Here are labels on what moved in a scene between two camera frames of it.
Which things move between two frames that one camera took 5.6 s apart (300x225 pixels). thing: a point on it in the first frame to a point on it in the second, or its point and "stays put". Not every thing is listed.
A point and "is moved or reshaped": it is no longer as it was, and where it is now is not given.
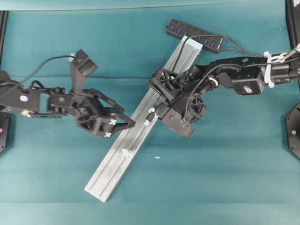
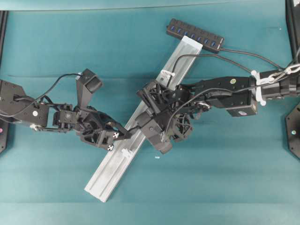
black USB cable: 213,70 is moved or reshaped
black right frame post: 293,16 stays put
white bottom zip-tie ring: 127,153 stays put
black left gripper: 81,105 to 96,129
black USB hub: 210,41 stays put
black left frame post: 3,17 stays put
